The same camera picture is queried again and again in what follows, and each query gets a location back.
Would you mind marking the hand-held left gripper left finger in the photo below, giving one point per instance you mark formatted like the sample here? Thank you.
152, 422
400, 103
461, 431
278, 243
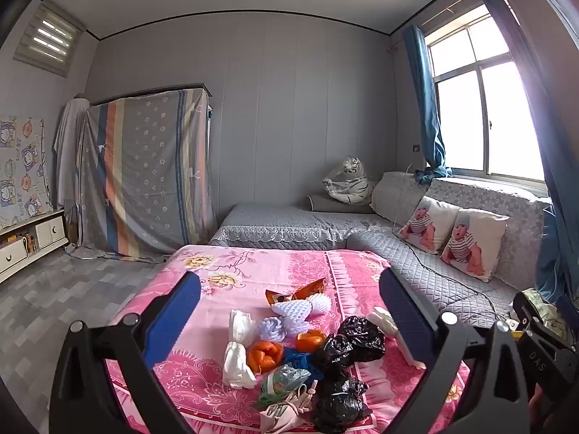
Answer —
174, 321

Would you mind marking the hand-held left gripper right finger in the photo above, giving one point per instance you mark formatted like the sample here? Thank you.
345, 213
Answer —
407, 321

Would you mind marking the white plastic wrapper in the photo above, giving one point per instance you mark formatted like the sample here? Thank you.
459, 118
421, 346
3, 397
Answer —
384, 321

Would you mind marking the black plastic bag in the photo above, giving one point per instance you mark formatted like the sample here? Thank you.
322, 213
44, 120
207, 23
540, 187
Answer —
332, 352
339, 404
362, 337

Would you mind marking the white tissue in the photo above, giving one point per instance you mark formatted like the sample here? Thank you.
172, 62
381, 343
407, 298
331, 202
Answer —
235, 366
242, 323

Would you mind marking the round white foam net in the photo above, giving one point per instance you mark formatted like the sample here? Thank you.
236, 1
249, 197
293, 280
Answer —
323, 304

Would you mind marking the orange plastic bag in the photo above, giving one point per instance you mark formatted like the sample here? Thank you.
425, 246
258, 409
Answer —
264, 355
310, 340

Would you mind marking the lavender foam net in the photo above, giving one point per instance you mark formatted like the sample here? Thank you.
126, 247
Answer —
272, 327

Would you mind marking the blue plastic bag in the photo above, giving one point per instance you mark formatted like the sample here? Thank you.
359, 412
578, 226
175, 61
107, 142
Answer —
301, 361

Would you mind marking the white foam fruit net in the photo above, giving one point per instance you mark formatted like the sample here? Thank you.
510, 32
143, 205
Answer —
291, 309

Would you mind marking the orange snack wrapper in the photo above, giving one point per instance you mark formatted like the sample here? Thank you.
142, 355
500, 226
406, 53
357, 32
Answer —
294, 293

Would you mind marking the green grey wrapper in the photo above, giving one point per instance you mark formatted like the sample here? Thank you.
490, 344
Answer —
280, 382

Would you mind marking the pink face mask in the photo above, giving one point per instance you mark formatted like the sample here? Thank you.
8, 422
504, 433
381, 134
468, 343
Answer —
289, 416

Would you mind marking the person's right hand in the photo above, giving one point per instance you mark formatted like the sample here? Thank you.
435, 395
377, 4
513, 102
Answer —
538, 404

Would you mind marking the green cloth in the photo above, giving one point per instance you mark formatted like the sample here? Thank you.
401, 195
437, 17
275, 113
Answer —
549, 314

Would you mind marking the white power strip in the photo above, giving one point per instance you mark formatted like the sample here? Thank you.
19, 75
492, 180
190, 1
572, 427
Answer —
512, 324

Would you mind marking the baby print pillow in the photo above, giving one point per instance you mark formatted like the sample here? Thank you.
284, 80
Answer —
427, 226
475, 244

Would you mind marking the pink floral blanket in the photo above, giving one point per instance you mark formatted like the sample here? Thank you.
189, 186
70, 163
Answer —
271, 271

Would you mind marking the long blue curtain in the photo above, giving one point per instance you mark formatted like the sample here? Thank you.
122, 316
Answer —
556, 217

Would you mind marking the grey pillow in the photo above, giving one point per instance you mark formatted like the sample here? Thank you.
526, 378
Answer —
325, 204

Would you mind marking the plush white tiger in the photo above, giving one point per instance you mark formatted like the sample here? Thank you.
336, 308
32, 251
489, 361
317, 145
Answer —
353, 185

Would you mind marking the grey quilted sofa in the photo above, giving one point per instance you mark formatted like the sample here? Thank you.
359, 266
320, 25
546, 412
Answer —
280, 219

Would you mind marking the white low cabinet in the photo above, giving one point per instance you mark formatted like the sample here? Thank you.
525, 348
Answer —
49, 230

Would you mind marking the striped cloth covered wardrobe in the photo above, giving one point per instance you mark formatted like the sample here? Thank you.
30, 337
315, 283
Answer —
144, 167

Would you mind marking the white hanging cloth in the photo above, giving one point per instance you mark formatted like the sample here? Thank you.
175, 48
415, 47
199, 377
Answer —
68, 144

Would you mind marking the window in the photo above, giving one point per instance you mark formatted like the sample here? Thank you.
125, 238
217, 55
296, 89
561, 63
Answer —
461, 117

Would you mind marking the cartoon printed cloth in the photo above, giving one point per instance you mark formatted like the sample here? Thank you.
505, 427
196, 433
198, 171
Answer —
22, 167

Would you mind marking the short blue curtain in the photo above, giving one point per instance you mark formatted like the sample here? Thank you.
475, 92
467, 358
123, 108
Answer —
427, 99

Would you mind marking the window blind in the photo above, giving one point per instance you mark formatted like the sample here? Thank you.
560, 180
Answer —
47, 36

